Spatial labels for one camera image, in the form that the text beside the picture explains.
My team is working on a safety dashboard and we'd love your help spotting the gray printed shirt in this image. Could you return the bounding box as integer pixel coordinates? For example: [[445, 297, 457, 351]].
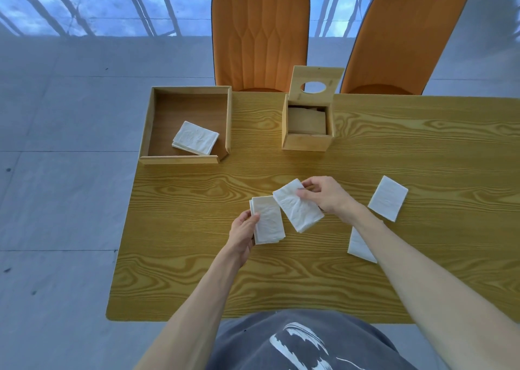
[[205, 309, 419, 370]]

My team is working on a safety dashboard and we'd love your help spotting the person's right forearm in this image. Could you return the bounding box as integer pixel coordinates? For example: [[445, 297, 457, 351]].
[[350, 205, 520, 370]]

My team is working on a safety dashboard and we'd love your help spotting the person's right hand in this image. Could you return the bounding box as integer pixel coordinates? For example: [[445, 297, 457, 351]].
[[295, 176, 363, 225]]

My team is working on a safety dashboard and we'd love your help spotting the wooden box with holed lid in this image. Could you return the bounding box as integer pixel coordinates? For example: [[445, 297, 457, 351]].
[[281, 65, 345, 153]]

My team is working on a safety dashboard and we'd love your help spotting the napkin stack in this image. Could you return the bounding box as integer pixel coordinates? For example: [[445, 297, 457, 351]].
[[171, 120, 220, 157]]

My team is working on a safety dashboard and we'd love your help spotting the person's left hand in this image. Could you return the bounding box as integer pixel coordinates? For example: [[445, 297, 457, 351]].
[[225, 210, 261, 269]]

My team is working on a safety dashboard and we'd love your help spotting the open wooden tray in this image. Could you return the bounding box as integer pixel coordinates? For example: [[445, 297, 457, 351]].
[[138, 86, 233, 166]]

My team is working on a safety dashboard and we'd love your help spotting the orange plain-backed chair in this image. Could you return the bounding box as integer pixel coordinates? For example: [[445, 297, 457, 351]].
[[339, 0, 473, 96]]

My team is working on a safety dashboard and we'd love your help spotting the orange quilted chair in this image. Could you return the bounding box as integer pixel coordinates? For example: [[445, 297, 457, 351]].
[[211, 0, 311, 93]]

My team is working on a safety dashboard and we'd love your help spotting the person's left forearm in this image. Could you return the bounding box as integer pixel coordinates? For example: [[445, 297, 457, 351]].
[[134, 250, 244, 370]]

